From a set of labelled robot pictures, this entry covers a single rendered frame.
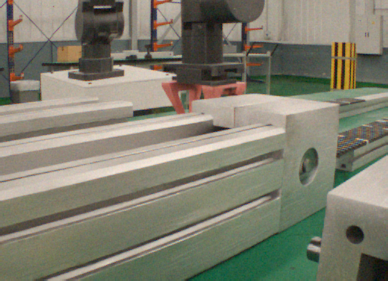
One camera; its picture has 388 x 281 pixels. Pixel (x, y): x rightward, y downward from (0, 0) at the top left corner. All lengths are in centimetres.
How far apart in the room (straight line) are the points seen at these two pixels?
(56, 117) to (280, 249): 23
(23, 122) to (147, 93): 61
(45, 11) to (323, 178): 829
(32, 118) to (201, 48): 25
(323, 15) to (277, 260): 1275
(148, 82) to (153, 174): 75
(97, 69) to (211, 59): 47
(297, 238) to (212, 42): 30
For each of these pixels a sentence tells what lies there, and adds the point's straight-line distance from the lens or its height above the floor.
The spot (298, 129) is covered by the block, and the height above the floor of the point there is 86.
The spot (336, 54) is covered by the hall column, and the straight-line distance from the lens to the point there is 689.
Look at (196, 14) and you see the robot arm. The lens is 53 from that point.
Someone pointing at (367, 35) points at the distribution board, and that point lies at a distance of 1198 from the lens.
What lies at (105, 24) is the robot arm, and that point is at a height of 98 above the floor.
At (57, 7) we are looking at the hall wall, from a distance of 864.
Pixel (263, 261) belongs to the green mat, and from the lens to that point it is 28.
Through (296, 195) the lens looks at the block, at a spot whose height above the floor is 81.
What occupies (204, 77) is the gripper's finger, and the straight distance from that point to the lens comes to 52.
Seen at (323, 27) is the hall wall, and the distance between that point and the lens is 1296.
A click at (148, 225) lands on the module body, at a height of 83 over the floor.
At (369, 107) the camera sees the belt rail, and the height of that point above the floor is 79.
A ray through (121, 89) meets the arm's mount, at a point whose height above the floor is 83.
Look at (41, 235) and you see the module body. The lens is 19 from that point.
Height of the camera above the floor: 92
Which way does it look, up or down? 13 degrees down
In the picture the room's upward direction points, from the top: straight up
